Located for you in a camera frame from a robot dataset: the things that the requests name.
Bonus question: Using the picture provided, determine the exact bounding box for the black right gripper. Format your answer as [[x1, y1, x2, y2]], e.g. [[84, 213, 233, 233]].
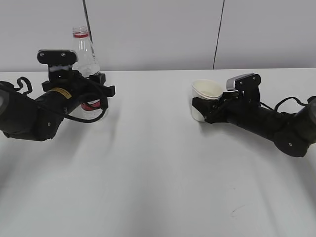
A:
[[191, 91, 281, 138]]

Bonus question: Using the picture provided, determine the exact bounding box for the white paper cup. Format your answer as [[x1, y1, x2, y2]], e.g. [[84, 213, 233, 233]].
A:
[[190, 79, 224, 122]]

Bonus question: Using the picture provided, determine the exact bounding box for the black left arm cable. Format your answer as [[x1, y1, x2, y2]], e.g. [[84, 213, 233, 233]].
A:
[[11, 76, 109, 123]]

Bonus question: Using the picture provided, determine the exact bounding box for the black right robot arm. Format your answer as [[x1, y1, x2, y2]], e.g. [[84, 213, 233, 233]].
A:
[[192, 92, 316, 158]]

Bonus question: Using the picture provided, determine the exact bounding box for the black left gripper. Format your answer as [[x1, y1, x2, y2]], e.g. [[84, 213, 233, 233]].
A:
[[32, 70, 116, 116]]

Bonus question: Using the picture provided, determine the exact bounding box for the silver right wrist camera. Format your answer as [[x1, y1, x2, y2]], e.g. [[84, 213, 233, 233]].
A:
[[226, 73, 261, 102]]

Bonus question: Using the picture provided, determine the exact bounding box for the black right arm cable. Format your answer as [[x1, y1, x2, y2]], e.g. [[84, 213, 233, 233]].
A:
[[259, 96, 313, 114]]

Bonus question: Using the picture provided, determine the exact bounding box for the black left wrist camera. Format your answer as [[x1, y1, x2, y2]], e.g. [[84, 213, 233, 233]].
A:
[[37, 49, 79, 81]]

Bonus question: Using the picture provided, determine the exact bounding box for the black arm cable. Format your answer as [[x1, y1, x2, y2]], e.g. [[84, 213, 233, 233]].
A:
[[259, 96, 313, 114], [11, 76, 109, 123]]

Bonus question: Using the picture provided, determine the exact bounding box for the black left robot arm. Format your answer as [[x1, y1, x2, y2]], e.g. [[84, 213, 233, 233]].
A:
[[0, 70, 116, 141]]

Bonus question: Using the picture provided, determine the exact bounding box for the clear plastic water bottle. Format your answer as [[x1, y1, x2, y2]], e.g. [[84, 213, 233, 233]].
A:
[[72, 26, 102, 119]]

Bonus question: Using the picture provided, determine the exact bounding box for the black hanging cable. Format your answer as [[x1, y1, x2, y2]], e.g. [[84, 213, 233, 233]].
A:
[[82, 0, 96, 54]]

